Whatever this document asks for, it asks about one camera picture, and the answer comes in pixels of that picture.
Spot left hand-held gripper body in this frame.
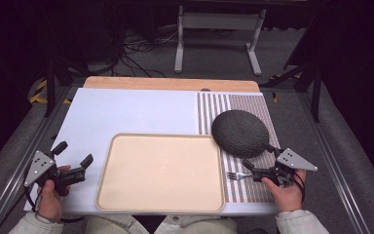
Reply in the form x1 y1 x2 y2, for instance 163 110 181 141
23 149 87 197

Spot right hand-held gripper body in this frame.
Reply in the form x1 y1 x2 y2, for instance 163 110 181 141
250 147 318 189

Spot silver metal fork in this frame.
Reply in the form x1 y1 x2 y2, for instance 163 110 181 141
226 171 253 181

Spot person's right hand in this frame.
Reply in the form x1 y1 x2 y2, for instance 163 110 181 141
260 169 307 214

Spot person's left hand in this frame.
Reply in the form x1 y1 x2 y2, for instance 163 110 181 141
37 164 73 223

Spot striped woven placemat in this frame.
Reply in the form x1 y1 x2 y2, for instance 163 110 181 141
196 91 282 205

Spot yellow black floor tape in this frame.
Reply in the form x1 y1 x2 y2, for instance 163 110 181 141
28 79 73 105

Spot black tripod stand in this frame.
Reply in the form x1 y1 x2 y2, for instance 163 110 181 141
258 13 325 124
38 0 91 119

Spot white table cover sheet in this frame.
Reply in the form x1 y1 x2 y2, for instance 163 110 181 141
23 87 281 216

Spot beige plastic tray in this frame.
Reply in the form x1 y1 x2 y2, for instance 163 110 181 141
94 133 226 214

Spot person's light trouser legs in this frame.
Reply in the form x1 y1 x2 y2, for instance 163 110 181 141
82 214 239 234

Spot grey metal stand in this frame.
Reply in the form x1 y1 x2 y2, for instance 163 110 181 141
173 5 268 77

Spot aluminium frame rail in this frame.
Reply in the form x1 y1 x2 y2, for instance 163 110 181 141
296 92 374 234
0 87 76 234

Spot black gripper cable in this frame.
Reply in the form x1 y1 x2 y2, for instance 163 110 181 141
23 185 86 225
291 171 307 203

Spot black cables on floor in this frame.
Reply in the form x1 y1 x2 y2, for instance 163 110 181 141
118 27 180 78

